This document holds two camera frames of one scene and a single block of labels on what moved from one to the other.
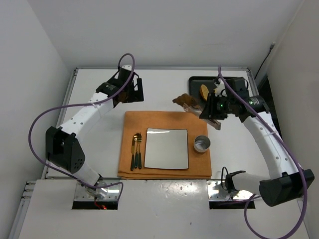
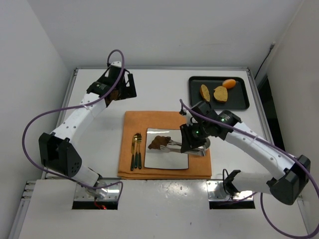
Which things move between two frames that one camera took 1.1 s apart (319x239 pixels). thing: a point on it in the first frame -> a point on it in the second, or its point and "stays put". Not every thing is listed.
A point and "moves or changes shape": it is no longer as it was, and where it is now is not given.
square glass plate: (166, 149) stays put
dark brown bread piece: (186, 98) -> (158, 141)
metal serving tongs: (214, 123) moves or changes shape
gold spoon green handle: (135, 138) stays put
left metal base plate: (109, 192) stays put
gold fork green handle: (139, 139) stays put
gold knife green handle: (132, 152) stays put
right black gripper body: (212, 108) -> (190, 139)
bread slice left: (204, 91) stays put
